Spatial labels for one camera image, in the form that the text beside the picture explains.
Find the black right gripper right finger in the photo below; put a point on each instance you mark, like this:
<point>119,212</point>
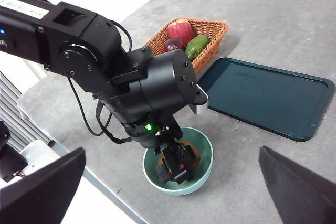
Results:
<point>302,190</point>

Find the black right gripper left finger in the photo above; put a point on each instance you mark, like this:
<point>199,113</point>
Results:
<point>39,192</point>

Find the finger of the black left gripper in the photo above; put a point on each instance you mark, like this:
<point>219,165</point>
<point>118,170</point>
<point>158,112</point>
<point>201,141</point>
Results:
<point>164,171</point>
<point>183,163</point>

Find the teal ceramic bowl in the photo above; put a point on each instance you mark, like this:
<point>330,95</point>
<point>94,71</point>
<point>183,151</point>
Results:
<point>202,153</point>

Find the dark purple plum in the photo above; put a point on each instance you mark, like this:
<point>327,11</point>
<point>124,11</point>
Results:
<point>173,45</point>

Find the dark green rectangular tray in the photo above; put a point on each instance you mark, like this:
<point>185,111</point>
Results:
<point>262,98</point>

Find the green avocado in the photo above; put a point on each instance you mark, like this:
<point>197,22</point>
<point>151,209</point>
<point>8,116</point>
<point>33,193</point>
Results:
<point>197,47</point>

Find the red apple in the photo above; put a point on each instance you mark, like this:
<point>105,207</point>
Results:
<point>181,31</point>

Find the brown wicker basket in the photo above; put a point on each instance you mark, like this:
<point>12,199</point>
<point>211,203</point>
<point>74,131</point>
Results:
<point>210,32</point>

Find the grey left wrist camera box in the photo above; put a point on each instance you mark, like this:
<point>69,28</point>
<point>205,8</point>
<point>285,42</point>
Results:
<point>201,108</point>

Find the grey ribbed metal frame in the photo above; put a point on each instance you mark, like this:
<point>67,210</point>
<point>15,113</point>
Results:
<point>15,108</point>

